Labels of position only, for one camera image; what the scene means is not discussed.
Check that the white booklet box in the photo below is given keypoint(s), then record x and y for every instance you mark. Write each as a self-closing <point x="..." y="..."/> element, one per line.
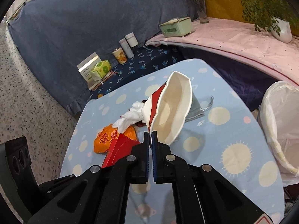
<point x="87" y="65"/>

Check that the green tissue box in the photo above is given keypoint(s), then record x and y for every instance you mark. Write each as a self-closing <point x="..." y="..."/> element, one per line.
<point x="178" y="27"/>

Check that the trash bin with white liner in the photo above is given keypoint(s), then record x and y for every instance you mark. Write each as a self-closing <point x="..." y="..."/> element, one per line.
<point x="278" y="118"/>

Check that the orange printed plastic bag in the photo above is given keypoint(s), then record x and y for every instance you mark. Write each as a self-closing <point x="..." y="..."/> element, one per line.
<point x="105" y="137"/>

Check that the yellow fabric backdrop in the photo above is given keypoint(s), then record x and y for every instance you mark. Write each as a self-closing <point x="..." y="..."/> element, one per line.
<point x="224" y="0"/>

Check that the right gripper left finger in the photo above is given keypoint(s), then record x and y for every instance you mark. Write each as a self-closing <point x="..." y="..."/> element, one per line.
<point x="99" y="195"/>

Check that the green tissue pack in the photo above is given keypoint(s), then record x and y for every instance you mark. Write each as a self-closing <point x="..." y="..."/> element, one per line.
<point x="100" y="70"/>

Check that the yellow floral cup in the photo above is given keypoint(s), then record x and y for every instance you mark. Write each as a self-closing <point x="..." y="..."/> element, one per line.
<point x="120" y="55"/>

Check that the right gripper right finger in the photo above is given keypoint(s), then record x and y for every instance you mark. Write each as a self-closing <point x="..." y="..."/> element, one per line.
<point x="202" y="194"/>

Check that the red and white paper cup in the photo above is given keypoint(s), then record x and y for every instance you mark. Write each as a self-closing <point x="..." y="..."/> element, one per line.
<point x="165" y="111"/>

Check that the red envelope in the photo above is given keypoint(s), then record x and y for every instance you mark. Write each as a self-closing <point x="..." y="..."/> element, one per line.
<point x="119" y="148"/>

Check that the orange pencil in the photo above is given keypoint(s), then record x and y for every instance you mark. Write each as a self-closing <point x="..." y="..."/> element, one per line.
<point x="94" y="84"/>

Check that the white jar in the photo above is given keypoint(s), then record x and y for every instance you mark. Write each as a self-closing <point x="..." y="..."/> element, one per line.
<point x="131" y="40"/>

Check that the light blue planet tablecloth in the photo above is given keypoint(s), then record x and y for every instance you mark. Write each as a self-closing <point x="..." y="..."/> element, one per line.
<point x="227" y="137"/>

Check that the pink quilt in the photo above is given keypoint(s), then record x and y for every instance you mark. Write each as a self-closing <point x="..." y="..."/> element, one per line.
<point x="239" y="41"/>

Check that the grey blue drawstring pouch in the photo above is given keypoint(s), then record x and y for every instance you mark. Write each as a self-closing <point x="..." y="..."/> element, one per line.
<point x="196" y="111"/>

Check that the blue velvet drape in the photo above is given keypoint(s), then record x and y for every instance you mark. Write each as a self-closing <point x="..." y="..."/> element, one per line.
<point x="54" y="36"/>

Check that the white cloth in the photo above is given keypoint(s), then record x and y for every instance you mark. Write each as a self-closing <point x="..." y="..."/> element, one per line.
<point x="132" y="116"/>

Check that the green plant in white pot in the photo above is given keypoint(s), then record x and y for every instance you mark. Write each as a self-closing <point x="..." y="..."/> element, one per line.
<point x="273" y="16"/>

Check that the navy patterned cloth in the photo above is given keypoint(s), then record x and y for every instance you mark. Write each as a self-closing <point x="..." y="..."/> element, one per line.
<point x="148" y="60"/>

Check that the tall white bottle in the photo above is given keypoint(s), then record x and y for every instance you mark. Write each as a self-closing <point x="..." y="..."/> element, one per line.
<point x="126" y="48"/>

